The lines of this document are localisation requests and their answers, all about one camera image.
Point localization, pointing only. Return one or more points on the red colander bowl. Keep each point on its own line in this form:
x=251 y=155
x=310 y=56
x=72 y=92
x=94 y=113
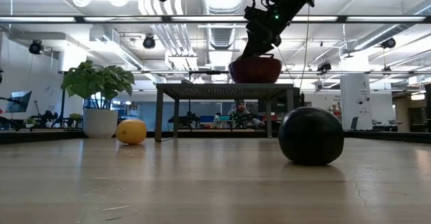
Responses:
x=259 y=72

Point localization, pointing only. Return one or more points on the large black toy plum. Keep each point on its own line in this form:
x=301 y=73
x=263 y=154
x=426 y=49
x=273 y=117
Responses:
x=311 y=136

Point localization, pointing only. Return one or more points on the long yellow toy fruit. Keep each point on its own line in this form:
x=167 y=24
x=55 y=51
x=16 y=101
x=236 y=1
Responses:
x=131 y=132

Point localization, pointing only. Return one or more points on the black background robot arm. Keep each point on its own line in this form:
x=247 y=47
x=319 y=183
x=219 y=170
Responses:
x=187 y=120

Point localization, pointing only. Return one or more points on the perforated metal shelf riser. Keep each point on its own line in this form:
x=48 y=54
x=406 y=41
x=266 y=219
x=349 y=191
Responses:
x=222 y=91

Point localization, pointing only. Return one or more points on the black ceiling spotlight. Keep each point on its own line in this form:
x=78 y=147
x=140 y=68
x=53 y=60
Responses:
x=35 y=47
x=149 y=42
x=389 y=43

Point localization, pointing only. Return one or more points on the person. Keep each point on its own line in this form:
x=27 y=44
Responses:
x=240 y=111

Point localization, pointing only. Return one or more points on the teal bin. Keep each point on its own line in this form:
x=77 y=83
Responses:
x=224 y=118

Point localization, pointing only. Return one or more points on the blue bin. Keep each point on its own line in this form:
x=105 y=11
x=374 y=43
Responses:
x=207 y=118

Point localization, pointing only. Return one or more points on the white pillar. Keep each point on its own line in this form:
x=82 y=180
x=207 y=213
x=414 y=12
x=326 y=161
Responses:
x=355 y=96

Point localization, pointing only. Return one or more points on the green leafy plant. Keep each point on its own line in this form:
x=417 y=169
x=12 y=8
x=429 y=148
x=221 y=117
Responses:
x=97 y=82

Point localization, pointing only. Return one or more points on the white plant pot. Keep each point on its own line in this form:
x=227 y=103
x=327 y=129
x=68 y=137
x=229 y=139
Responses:
x=100 y=123

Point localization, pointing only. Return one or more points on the small tilted background monitor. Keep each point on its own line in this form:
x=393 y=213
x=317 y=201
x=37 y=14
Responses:
x=20 y=101

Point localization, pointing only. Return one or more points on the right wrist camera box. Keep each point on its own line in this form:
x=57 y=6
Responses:
x=254 y=15

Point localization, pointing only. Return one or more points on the silver ventilation duct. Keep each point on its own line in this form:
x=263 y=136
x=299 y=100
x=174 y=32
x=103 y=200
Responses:
x=220 y=37

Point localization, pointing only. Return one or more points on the black ceiling camera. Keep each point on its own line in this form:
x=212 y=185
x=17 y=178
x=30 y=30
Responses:
x=325 y=67

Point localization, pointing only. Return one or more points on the black table edge rail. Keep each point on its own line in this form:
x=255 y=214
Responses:
x=397 y=137

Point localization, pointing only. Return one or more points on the glowing wall light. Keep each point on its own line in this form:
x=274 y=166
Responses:
x=418 y=97

